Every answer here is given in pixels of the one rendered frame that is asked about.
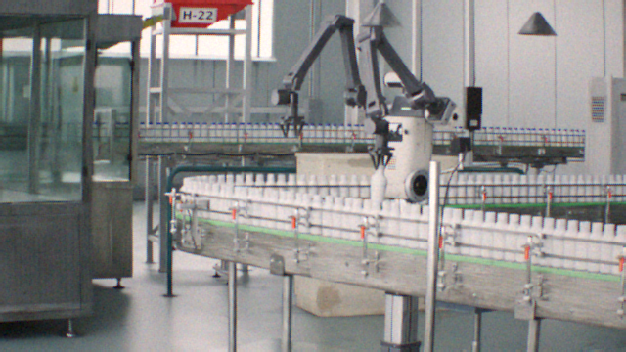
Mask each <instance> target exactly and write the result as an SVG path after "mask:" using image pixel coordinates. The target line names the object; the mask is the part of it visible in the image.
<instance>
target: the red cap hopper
mask: <svg viewBox="0 0 626 352"><path fill-rule="evenodd" d="M253 5H255V2H252V0H152V4H151V5H150V8H151V15H152V14H153V8H154V7H169V8H171V12H172V8H174V11H175V17H176V21H171V20H170V19H169V20H164V21H162V22H160V25H161V27H162V29H157V24H156V25H153V26H151V33H150V39H149V78H148V120H147V128H148V127H149V122H152V123H153V127H154V128H155V98H156V99H157V100H158V101H159V102H160V122H161V127H163V126H164V122H167V112H169V113H170V114H171V115H172V116H174V115H176V114H177V113H176V112H175V110H173V109H172V108H171V107H170V106H169V105H168V104H167V98H168V97H170V98H171V99H172V100H173V101H174V102H175V103H176V104H177V105H178V106H179V107H180V108H181V109H182V111H183V112H184V113H185V114H186V115H187V116H188V117H189V118H190V117H191V116H192V113H191V112H190V111H189V110H188V109H187V108H186V107H185V106H184V105H183V104H182V103H181V101H180V100H179V99H178V98H177V97H176V96H175V95H174V94H173V93H183V92H196V93H223V94H222V95H221V96H219V97H218V98H217V99H216V101H215V102H214V103H213V104H212V105H211V106H210V107H209V108H208V109H207V110H206V111H205V112H204V113H203V114H204V115H205V116H207V115H208V114H209V113H210V112H211V111H212V110H213V109H214V108H215V107H216V106H217V105H218V104H219V103H220V102H221V101H222V100H223V99H224V98H225V97H226V109H225V110H224V111H222V112H221V113H220V115H221V116H222V117H223V116H225V115H226V123H230V125H229V127H230V128H231V127H232V123H233V107H234V106H235V105H236V104H237V102H238V101H239V100H241V99H242V98H244V124H245V128H247V124H248V123H250V98H251V55H252V34H253ZM244 8H246V25H245V28H236V13H237V12H238V11H241V10H243V9H244ZM171 12H170V17H171ZM228 17H229V21H228V29H218V28H209V27H211V26H213V25H214V24H216V23H218V22H222V20H224V19H226V18H228ZM243 34H244V35H245V55H244V89H236V88H234V64H235V40H236V36H241V35H243ZM158 35H163V44H162V49H161V88H155V83H156V50H157V36H158ZM188 35H193V36H220V37H228V40H227V88H192V87H169V48H170V36H188ZM158 93H160V95H159V94H158ZM234 93H242V94H241V95H239V96H238V97H237V98H236V99H235V100H234ZM166 179H167V157H165V158H160V159H159V217H158V225H157V226H156V227H155V228H154V229H153V222H154V160H153V159H146V196H147V209H146V261H142V262H143V263H145V264H146V263H156V262H155V261H154V260H153V242H157V243H158V265H159V268H155V269H156V270H157V271H158V272H167V268H166V261H167V255H166V221H167V215H166ZM157 231H158V234H157V235H155V233H156V232H157Z"/></svg>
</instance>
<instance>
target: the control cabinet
mask: <svg viewBox="0 0 626 352"><path fill-rule="evenodd" d="M585 89H586V114H585V134H586V149H585V181H586V180H587V179H586V178H587V175H592V182H593V181H594V175H600V181H601V180H602V175H606V178H607V179H606V181H607V182H608V181H609V175H614V181H616V175H621V181H623V177H624V175H626V78H613V77H612V74H611V76H610V77H587V78H586V80H585Z"/></svg>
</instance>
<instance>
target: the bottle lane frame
mask: <svg viewBox="0 0 626 352"><path fill-rule="evenodd" d="M197 227H201V234H202V235H204V236H205V237H201V249H197V251H196V253H195V255H197V256H201V257H206V258H211V259H217V260H223V261H228V262H233V263H240V264H245V265H249V267H254V268H261V269H266V270H270V256H271V254H272V253H273V254H280V255H283V257H284V273H288V274H294V275H299V276H304V277H310V278H315V279H322V280H327V282H332V283H337V284H344V285H349V286H359V287H364V288H369V289H375V290H381V291H386V292H391V293H397V294H402V293H403V295H404V294H408V295H413V296H419V297H424V298H426V262H427V256H428V251H422V250H415V249H409V248H401V247H394V246H388V245H380V244H373V243H367V259H368V260H375V253H376V252H378V253H379V260H376V261H374V262H370V263H369V265H368V272H373V271H375V263H379V270H378V271H376V272H375V273H370V274H369V276H368V277H366V279H362V275H361V272H362V271H363V265H362V263H361V261H362V259H363V243H362V242H353V241H346V240H339V239H331V238H324V237H316V236H310V235H302V234H298V248H299V249H306V242H309V249H307V250H306V251H300V253H299V259H306V252H309V259H307V260H306V262H300V264H299V265H298V267H294V264H293V260H294V253H293V250H294V234H295V233H288V232H281V231H274V230H267V228H260V227H252V226H246V225H239V224H238V239H240V240H244V239H245V238H246V233H248V239H247V240H246V241H240V243H239V249H246V242H248V249H247V250H246V251H240V253H239V254H238V256H235V253H234V252H233V250H234V247H235V244H234V242H233V240H234V238H235V224H232V223H224V222H217V221H210V220H202V219H198V221H197ZM194 251H195V249H194V248H193V253H194ZM440 255H441V253H439V263H438V280H436V300H440V301H445V302H450V303H455V304H462V305H467V306H470V305H471V306H476V307H482V308H487V309H492V310H498V311H502V312H512V313H514V306H515V298H516V297H517V296H518V294H519V293H521V294H525V292H526V290H525V289H524V286H525V285H526V265H523V264H517V263H511V262H506V263H504V262H497V261H491V260H484V259H477V258H470V257H464V256H457V255H450V254H445V265H444V271H446V272H452V264H454V263H456V272H454V273H452V274H447V277H446V284H451V283H452V275H456V282H455V283H453V284H452V285H450V286H447V288H446V289H444V290H443V292H439V288H438V287H437V286H438V284H440V277H439V272H440ZM539 275H542V276H543V280H542V283H541V284H539ZM530 283H531V284H534V285H535V284H539V285H537V286H535V287H534V288H533V289H532V291H531V294H532V295H533V296H536V295H537V287H541V288H542V294H541V296H539V297H537V298H535V300H536V309H535V316H537V317H542V318H547V319H553V320H562V321H567V322H571V323H576V324H577V323H580V324H585V325H590V326H600V327H604V328H609V329H612V328H614V329H618V330H626V315H625V316H624V317H622V319H621V320H620V319H618V316H617V311H618V304H619V302H618V298H619V296H620V277H617V276H605V275H599V274H593V273H587V272H585V273H581V272H574V271H567V270H562V269H556V268H552V269H550V268H543V267H536V266H531V277H530Z"/></svg>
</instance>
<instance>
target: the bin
mask: <svg viewBox="0 0 626 352"><path fill-rule="evenodd" d="M436 308H445V309H450V310H455V311H460V312H465V313H466V314H457V315H448V316H439V318H435V326H434V329H435V328H437V326H438V324H439V322H440V320H441V318H446V317H454V316H463V315H471V314H475V313H483V312H492V311H498V310H492V309H487V308H482V307H476V306H471V305H470V306H467V305H462V304H455V303H450V302H445V301H440V300H436ZM423 310H425V309H418V310H409V311H402V320H401V322H403V321H404V319H405V317H406V315H407V313H408V312H415V311H423Z"/></svg>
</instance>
